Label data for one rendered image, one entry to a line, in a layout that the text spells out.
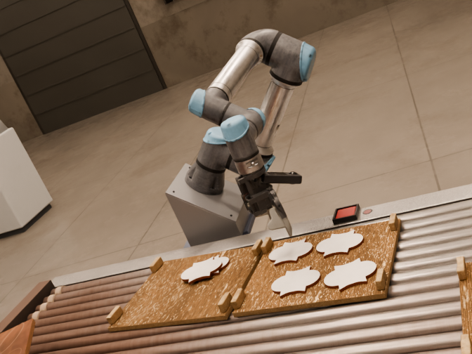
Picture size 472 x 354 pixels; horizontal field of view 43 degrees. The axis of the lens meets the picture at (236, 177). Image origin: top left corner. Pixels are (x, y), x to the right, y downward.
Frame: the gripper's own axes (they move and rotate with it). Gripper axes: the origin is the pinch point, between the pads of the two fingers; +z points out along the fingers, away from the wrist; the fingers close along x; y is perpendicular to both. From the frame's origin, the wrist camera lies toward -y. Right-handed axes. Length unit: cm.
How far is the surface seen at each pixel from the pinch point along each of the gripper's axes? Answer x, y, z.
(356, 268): 26.5, -7.1, 6.7
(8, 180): -538, 139, 48
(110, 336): -11, 58, 10
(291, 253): 2.5, 1.1, 6.9
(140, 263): -53, 42, 11
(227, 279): -4.3, 20.4, 8.1
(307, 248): 4.5, -3.3, 6.9
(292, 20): -942, -393, 67
